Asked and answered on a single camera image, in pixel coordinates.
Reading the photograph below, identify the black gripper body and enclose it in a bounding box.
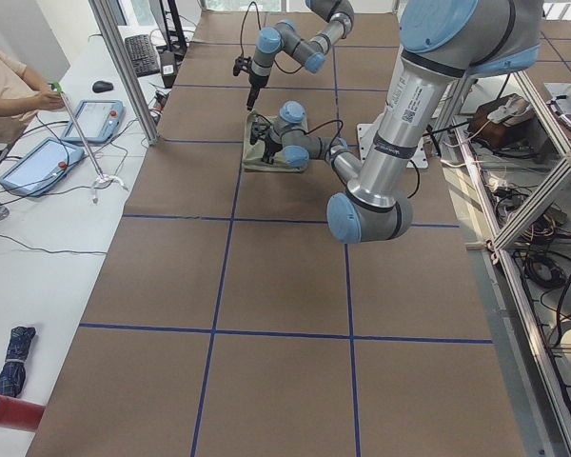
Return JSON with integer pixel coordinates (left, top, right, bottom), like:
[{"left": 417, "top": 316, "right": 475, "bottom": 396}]
[
  {"left": 232, "top": 56, "right": 270, "bottom": 89},
  {"left": 250, "top": 121, "right": 282, "bottom": 157}
]

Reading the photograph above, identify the green long-sleeve shirt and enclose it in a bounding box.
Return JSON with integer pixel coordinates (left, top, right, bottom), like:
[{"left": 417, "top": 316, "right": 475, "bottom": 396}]
[{"left": 242, "top": 109, "right": 307, "bottom": 173}]

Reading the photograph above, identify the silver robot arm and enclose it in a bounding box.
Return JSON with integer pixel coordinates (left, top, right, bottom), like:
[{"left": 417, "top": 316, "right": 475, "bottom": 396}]
[
  {"left": 233, "top": 0, "right": 354, "bottom": 110},
  {"left": 248, "top": 1, "right": 542, "bottom": 244}
]

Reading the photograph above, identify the person's forearm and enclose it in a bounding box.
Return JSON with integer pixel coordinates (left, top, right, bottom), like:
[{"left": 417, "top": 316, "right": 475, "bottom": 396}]
[{"left": 0, "top": 95, "right": 42, "bottom": 117}]

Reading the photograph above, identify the person's hand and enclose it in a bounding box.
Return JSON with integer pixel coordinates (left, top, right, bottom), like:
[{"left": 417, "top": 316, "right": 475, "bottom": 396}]
[{"left": 33, "top": 90, "right": 64, "bottom": 110}]

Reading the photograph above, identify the black keyboard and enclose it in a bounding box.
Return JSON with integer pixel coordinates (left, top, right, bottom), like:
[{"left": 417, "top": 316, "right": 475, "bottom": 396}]
[{"left": 124, "top": 34, "right": 160, "bottom": 77}]

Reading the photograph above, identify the black computer mouse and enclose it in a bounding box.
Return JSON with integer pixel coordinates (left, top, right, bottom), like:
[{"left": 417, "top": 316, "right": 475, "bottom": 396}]
[{"left": 91, "top": 80, "right": 114, "bottom": 93}]

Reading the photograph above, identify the far teach pendant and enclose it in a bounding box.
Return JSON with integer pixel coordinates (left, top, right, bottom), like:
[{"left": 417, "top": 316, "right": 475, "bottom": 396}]
[{"left": 61, "top": 100, "right": 125, "bottom": 145}]

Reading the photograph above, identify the teach pendant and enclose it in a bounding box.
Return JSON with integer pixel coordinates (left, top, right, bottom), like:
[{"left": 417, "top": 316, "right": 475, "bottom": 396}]
[
  {"left": 61, "top": 100, "right": 125, "bottom": 145},
  {"left": 0, "top": 138, "right": 85, "bottom": 197}
]

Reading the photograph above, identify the metal grabber tool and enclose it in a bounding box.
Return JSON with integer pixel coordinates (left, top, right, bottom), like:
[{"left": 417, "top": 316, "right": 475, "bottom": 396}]
[{"left": 50, "top": 82, "right": 128, "bottom": 204}]

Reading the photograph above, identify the brown paper table mat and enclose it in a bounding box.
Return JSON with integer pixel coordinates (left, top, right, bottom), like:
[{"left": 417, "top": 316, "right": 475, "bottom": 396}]
[{"left": 29, "top": 12, "right": 524, "bottom": 456}]

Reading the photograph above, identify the near teach pendant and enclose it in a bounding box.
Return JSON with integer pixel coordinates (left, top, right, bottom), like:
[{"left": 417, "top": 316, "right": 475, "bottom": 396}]
[{"left": 0, "top": 138, "right": 85, "bottom": 197}]

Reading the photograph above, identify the folded dark blue umbrella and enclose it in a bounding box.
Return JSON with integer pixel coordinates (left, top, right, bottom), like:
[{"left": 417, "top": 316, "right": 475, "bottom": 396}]
[{"left": 0, "top": 326, "right": 36, "bottom": 398}]

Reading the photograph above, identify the red bottle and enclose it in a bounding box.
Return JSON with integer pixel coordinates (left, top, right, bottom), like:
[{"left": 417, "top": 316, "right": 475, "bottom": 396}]
[{"left": 0, "top": 394, "right": 45, "bottom": 432}]

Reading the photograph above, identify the aluminium frame post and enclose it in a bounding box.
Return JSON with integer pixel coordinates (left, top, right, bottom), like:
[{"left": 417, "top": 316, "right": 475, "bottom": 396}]
[{"left": 89, "top": 0, "right": 159, "bottom": 146}]

